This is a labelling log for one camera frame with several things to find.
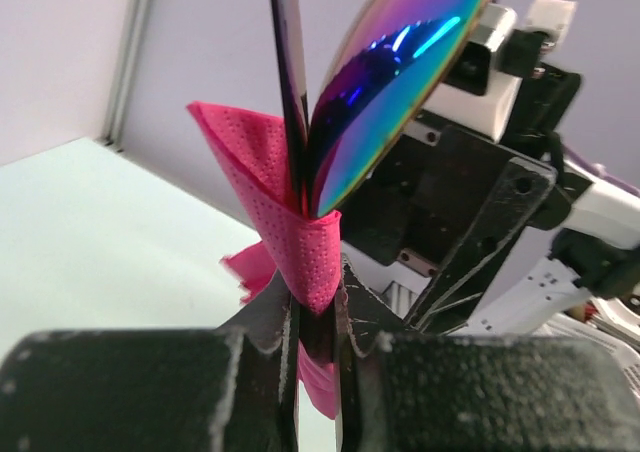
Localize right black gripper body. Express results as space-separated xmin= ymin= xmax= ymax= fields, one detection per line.
xmin=341 ymin=121 xmax=556 ymax=267

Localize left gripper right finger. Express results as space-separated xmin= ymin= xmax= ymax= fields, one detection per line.
xmin=334 ymin=261 xmax=639 ymax=451

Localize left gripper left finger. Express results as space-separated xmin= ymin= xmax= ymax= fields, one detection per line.
xmin=1 ymin=275 xmax=299 ymax=451

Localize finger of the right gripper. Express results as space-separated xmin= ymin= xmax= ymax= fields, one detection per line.
xmin=404 ymin=157 xmax=556 ymax=333

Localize iridescent rainbow spoon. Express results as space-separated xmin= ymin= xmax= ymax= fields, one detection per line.
xmin=306 ymin=0 xmax=491 ymax=218

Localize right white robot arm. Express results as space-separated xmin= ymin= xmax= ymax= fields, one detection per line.
xmin=341 ymin=120 xmax=639 ymax=335

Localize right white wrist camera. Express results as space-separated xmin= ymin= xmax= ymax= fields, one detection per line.
xmin=414 ymin=0 xmax=584 ymax=143

